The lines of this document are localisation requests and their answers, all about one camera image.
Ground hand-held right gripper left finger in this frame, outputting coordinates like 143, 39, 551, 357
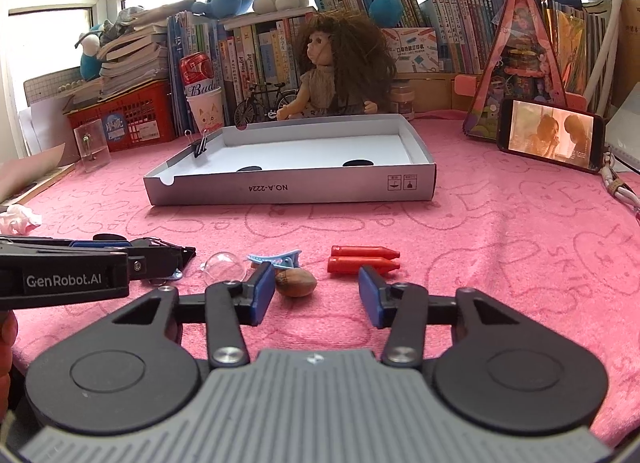
111, 261, 277, 369

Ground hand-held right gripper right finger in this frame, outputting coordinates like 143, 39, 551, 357
358, 265, 532, 369

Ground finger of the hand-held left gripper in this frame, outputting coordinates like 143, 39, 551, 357
0, 237, 133, 250
0, 244, 184, 285

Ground brown nut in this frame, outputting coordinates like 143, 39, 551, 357
275, 270, 318, 298

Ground blue bear hair clip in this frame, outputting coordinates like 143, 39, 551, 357
247, 249, 304, 270

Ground red crayon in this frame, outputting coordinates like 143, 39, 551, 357
327, 257, 401, 275
331, 244, 401, 260

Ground black binder clip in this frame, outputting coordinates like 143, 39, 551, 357
184, 130, 209, 159
150, 237, 197, 290

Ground white cardboard box tray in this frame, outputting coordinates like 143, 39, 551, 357
143, 114, 437, 206

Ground person's left hand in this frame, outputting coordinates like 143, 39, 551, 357
0, 310, 20, 419

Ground clear plastic dome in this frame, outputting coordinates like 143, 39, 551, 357
201, 252, 247, 286

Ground crumpled pink white tissue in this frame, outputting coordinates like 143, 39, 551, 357
0, 205, 43, 237

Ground clear glass cup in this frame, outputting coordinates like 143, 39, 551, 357
73, 119, 112, 174

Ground red plastic crate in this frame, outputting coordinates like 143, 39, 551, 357
65, 80, 174, 152

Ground pink printed blanket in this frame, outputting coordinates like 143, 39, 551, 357
0, 110, 640, 449

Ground cat print paper cup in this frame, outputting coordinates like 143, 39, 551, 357
186, 87, 224, 136

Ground grid cutting board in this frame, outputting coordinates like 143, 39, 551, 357
22, 68, 83, 106

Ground black miniature bicycle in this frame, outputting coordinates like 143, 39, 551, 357
234, 82, 301, 126

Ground blue white round plush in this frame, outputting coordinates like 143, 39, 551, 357
75, 20, 117, 82

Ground stack of worn books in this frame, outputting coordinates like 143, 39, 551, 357
97, 8, 173, 98

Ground small lidded jar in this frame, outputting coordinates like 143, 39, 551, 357
390, 82, 416, 121

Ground red beer can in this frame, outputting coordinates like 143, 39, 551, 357
180, 52, 218, 98

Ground brown haired doll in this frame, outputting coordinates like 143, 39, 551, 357
276, 10, 398, 122

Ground row of tall books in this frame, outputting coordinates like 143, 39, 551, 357
167, 10, 321, 126

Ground black smartphone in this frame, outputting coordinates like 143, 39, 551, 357
496, 98, 606, 174

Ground white printed carton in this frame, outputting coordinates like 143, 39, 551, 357
382, 27, 440, 74

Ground pink triangular toy house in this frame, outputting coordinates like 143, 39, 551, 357
462, 0, 587, 142

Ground row of shelf books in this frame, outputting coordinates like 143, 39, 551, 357
310, 0, 508, 74

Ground white plastic pipes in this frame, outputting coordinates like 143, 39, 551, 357
587, 0, 640, 108

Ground white coiled cable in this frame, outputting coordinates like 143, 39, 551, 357
600, 153, 640, 216

